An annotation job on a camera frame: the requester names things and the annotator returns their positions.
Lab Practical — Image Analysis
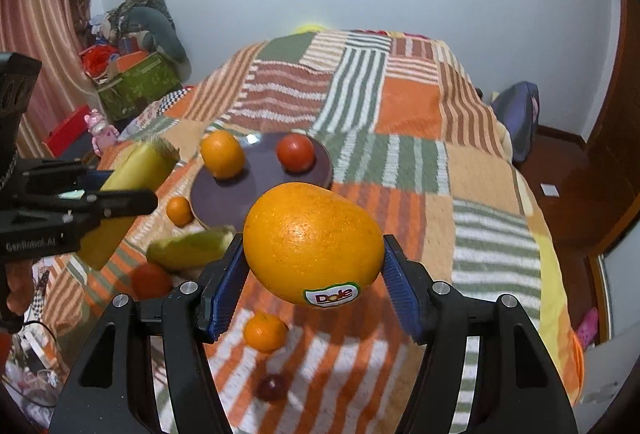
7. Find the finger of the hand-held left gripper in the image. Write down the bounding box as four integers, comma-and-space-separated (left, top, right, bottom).
20, 190, 159, 235
20, 160, 116, 195

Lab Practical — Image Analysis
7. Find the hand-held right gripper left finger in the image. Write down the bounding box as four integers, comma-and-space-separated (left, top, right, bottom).
50, 234, 250, 434

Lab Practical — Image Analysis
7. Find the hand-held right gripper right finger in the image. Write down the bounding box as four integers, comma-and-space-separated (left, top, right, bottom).
382, 234, 581, 434

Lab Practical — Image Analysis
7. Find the yellow corn cob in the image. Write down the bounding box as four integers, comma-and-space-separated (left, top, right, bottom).
77, 136, 181, 271

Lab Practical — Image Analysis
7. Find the dark purple round plate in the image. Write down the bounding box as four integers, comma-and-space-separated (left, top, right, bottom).
190, 132, 334, 229

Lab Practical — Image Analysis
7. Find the large orange with sticker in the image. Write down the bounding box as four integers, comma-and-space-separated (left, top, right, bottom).
243, 182, 385, 309

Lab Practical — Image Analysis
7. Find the person's left hand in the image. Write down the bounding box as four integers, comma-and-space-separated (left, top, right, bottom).
7, 260, 35, 315

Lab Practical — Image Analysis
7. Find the red box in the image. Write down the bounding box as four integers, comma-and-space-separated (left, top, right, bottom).
42, 106, 98, 159

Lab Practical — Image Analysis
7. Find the green-husked corn cob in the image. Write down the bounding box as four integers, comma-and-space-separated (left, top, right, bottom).
146, 225, 236, 271

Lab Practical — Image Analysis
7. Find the pink toy figure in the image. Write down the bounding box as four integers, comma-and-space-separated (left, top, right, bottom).
86, 110, 120, 155

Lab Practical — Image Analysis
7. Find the small mandarin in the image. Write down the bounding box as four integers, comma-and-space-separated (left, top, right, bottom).
243, 312, 288, 353
166, 196, 194, 227

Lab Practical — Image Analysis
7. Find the red tomato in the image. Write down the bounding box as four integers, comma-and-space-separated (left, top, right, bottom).
131, 263, 173, 301
277, 134, 316, 173

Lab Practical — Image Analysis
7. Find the dark red plum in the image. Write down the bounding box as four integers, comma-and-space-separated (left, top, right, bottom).
257, 374, 290, 402

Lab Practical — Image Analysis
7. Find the medium orange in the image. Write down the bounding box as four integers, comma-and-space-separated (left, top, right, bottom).
200, 130, 246, 179

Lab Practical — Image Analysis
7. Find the black-white checkered cloth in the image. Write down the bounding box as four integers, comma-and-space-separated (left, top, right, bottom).
159, 90, 195, 113

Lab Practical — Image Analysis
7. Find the green patterned storage box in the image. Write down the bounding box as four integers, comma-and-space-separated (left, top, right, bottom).
95, 51, 183, 122

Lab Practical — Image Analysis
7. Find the red plastic bag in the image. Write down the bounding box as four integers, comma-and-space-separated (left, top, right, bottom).
80, 46, 114, 77

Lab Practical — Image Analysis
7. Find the striped pink curtain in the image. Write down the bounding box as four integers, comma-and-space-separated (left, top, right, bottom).
0, 0, 97, 159

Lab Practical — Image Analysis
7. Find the pink slipper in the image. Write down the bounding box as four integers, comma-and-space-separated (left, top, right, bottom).
575, 307, 600, 345

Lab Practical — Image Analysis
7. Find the blue backpack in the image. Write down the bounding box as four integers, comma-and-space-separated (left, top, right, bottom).
492, 81, 541, 165

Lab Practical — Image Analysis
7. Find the wooden door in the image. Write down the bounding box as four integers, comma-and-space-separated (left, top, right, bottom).
582, 0, 640, 265

